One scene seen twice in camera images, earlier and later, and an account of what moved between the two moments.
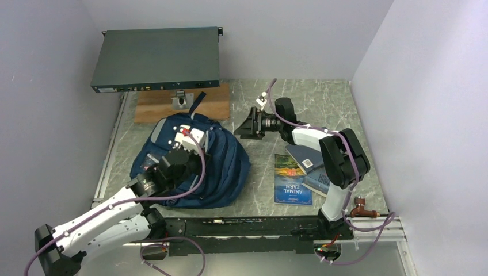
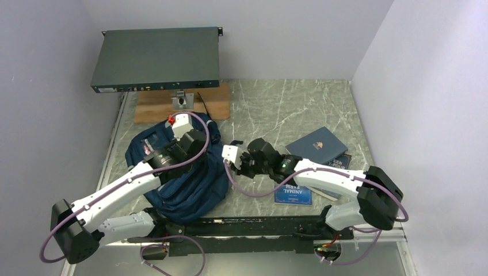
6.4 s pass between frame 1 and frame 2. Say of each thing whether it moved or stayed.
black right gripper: moved
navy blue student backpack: moved
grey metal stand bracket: stayed
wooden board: stayed
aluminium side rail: stayed
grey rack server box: stayed
